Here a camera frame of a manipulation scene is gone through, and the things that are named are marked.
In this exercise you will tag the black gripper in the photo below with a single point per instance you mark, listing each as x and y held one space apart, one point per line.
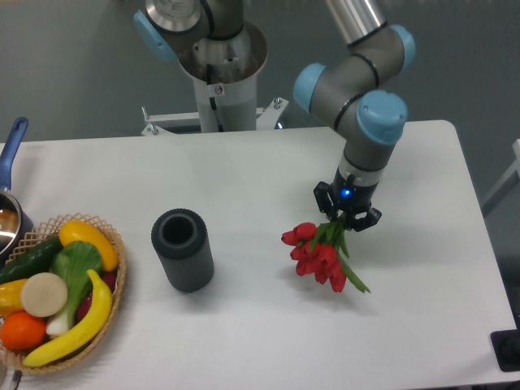
350 192

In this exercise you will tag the red tulip bouquet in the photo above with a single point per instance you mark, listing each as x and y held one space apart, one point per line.
321 251

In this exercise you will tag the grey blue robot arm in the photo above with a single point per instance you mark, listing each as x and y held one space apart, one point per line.
223 53

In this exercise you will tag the dark grey ribbed vase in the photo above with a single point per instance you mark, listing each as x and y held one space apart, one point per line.
180 239

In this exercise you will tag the black device at edge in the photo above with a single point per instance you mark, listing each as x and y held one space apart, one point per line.
506 348

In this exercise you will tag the dark red vegetable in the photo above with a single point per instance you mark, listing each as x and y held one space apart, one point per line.
109 278

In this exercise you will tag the green bok choy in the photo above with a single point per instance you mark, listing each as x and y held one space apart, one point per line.
71 264

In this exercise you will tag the yellow banana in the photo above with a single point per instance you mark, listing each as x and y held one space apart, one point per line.
82 333

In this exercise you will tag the green cucumber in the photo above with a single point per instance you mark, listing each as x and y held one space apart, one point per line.
31 262

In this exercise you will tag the beige round disc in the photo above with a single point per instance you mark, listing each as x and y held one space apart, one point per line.
43 294

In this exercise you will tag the orange fruit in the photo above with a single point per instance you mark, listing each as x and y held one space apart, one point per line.
22 331

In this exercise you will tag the yellow bell pepper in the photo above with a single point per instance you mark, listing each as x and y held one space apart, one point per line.
10 297

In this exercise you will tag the woven wicker basket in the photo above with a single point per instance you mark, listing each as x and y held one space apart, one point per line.
45 231

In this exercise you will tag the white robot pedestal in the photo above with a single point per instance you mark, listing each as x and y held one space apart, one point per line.
221 107

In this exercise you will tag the white frame at right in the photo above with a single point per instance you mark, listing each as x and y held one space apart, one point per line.
503 186

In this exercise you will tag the blue handled saucepan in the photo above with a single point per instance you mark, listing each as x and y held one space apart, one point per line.
14 221

